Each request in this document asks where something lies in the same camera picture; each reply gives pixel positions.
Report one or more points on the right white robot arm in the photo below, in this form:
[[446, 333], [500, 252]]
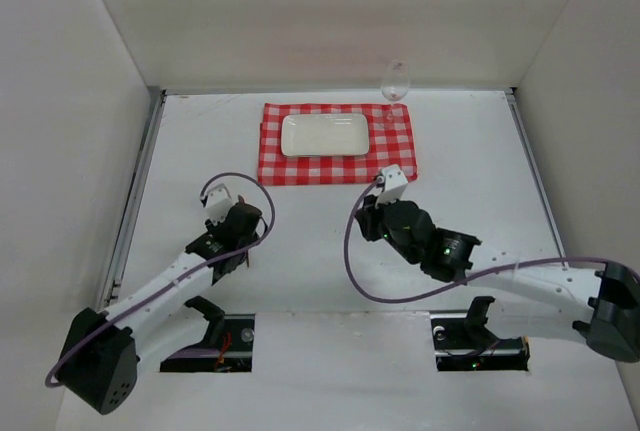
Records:
[[592, 301]]

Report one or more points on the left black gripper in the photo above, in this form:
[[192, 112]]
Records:
[[245, 216]]

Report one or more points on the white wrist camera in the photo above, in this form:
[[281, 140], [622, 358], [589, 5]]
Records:
[[393, 182], [217, 202]]

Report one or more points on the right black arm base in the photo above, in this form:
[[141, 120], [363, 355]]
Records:
[[463, 343]]

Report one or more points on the white rectangular plate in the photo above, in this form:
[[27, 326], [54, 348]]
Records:
[[324, 135]]

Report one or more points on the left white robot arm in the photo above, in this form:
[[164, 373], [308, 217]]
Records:
[[104, 351]]

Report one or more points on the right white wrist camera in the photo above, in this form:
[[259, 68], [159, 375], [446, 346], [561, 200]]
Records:
[[393, 182]]

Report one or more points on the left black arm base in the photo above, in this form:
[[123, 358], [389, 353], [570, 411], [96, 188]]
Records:
[[226, 346]]

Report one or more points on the red white checkered cloth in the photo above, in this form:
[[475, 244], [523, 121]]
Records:
[[390, 137]]

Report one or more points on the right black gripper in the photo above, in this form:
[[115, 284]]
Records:
[[370, 218]]

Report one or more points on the clear wine glass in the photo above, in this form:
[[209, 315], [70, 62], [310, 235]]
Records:
[[395, 85]]

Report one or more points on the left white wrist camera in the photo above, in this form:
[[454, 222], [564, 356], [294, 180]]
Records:
[[217, 202]]

